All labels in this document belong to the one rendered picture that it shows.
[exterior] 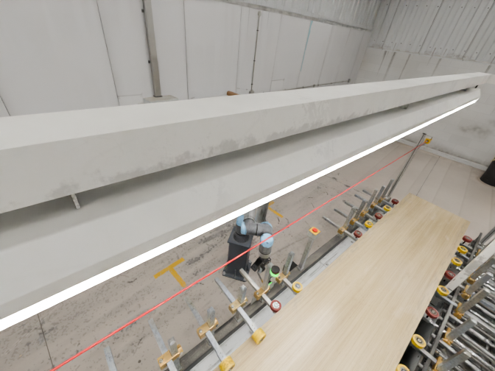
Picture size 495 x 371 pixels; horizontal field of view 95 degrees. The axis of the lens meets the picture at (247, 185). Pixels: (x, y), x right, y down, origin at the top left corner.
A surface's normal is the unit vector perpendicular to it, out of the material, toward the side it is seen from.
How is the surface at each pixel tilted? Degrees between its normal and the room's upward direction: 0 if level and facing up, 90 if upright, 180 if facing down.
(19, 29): 90
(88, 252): 61
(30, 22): 90
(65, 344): 0
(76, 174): 90
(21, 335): 0
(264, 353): 0
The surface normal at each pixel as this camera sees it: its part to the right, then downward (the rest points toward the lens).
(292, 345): 0.11, -0.82
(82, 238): 0.61, 0.03
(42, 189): 0.64, 0.49
